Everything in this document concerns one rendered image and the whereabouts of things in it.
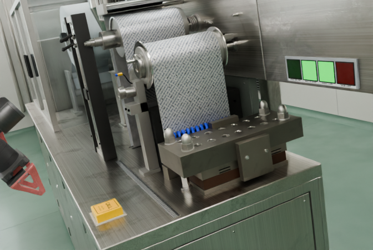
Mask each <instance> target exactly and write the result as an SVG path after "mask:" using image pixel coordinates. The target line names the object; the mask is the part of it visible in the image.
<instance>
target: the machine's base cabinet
mask: <svg viewBox="0 0 373 250"><path fill-rule="evenodd" d="M34 128H35V126H34ZM35 129H36V128H35ZM36 132H37V130H36ZM37 136H38V140H39V144H40V147H41V150H42V155H43V158H44V162H45V165H46V169H47V173H48V177H49V178H48V179H49V184H50V185H51V188H52V191H53V195H54V197H55V200H56V203H57V205H58V208H59V210H60V212H61V215H62V218H63V220H64V223H65V226H66V228H67V230H68V233H69V235H70V238H71V240H72V243H73V245H74V248H75V250H96V248H95V246H94V244H93V242H92V240H91V238H90V236H89V234H88V232H87V230H86V228H85V226H84V224H83V222H82V220H81V218H80V216H79V214H78V212H77V210H76V208H75V206H74V204H73V202H72V200H71V198H70V196H69V194H68V192H67V190H66V188H65V186H64V184H63V182H62V180H61V178H60V176H59V174H58V172H57V170H56V168H55V166H54V164H53V162H52V160H51V158H50V156H49V154H48V152H47V150H46V148H45V146H44V144H43V142H42V140H41V138H40V136H39V134H38V132H37ZM141 250H330V249H329V238H328V231H327V220H326V209H325V197H324V186H323V180H322V176H320V177H317V178H315V179H312V180H310V181H308V182H305V183H303V184H300V185H298V186H296V187H293V188H290V189H288V190H285V191H283V192H281V193H278V194H276V195H273V196H271V197H269V198H266V199H263V200H261V201H258V202H256V203H254V204H251V205H249V206H246V207H244V208H242V209H239V210H237V211H234V212H232V213H229V214H227V215H224V216H222V217H219V218H217V219H215V220H212V221H210V222H207V223H205V224H202V225H200V226H197V227H195V228H193V229H190V230H188V231H185V232H183V233H181V234H178V235H176V236H173V237H170V238H168V239H166V240H163V241H161V242H158V243H156V244H154V245H151V246H149V247H146V248H143V249H141Z"/></svg>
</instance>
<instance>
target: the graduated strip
mask: <svg viewBox="0 0 373 250"><path fill-rule="evenodd" d="M115 163H116V164H117V165H118V166H119V167H120V168H121V169H122V170H123V171H124V172H125V173H126V174H127V175H128V176H129V177H130V178H131V179H133V180H134V181H135V182H136V183H137V184H138V185H139V186H140V187H141V188H142V189H143V190H144V191H145V192H146V193H147V194H148V195H149V196H150V197H151V198H152V199H153V200H155V201H156V202H157V204H159V205H160V206H161V207H162V209H163V210H165V211H166V212H167V214H168V215H170V216H171V217H172V219H173V218H176V217H179V216H180V214H179V213H178V212H177V211H176V210H174V209H173V208H172V207H171V206H170V205H169V204H168V203H167V202H166V201H165V200H163V199H162V198H161V197H160V196H159V195H158V194H157V193H156V192H155V191H153V190H152V189H151V188H150V187H149V186H148V185H147V184H146V183H145V182H144V181H143V180H142V179H140V178H139V177H138V176H137V175H136V174H135V173H134V172H133V171H132V170H131V169H130V168H128V167H127V166H126V165H125V164H124V163H123V162H122V161H121V160H119V161H115Z"/></svg>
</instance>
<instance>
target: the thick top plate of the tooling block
mask: <svg viewBox="0 0 373 250"><path fill-rule="evenodd" d="M269 112H270V114H268V115H265V116H260V115H259V113H256V114H252V115H250V116H246V117H243V118H239V121H237V122H234V123H231V124H227V125H225V126H221V127H218V128H214V129H211V128H207V129H204V130H201V131H197V132H194V133H191V134H189V135H190V137H191V140H192V141H193V146H194V147H195V149H194V150H193V151H190V152H182V150H181V149H182V146H181V143H182V137H178V138H176V141H177V143H176V144H172V145H165V144H164V143H165V142H162V143H158V148H159V153H160V159H161V162H162V163H163V164H164V165H166V166H167V167H168V168H170V169H171V170H173V171H174V172H175V173H177V174H178V175H180V176H181V177H183V178H187V177H190V176H193V175H195V174H198V173H201V172H204V171H207V170H209V169H212V168H215V167H218V166H221V165H224V164H227V163H229V162H232V161H236V160H238V158H237V154H236V146H235V143H236V142H240V141H243V140H245V139H248V138H251V137H255V136H258V135H260V134H263V133H266V134H269V139H270V148H272V147H275V146H278V145H280V144H283V143H286V142H289V141H292V140H295V139H297V138H300V137H303V136H304V134H303V124H302V118H301V117H298V116H293V115H290V114H289V117H290V119H288V120H285V121H279V120H277V118H278V114H277V111H272V110H269Z"/></svg>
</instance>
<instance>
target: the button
mask: <svg viewBox="0 0 373 250"><path fill-rule="evenodd" d="M91 210H92V214H93V216H94V218H95V220H96V221H97V223H100V222H104V221H106V220H109V219H111V218H114V217H117V216H120V215H122V214H123V209H122V207H121V205H120V204H119V203H118V202H117V200H116V199H115V198H114V199H111V200H108V201H105V202H103V203H100V204H96V205H94V206H91Z"/></svg>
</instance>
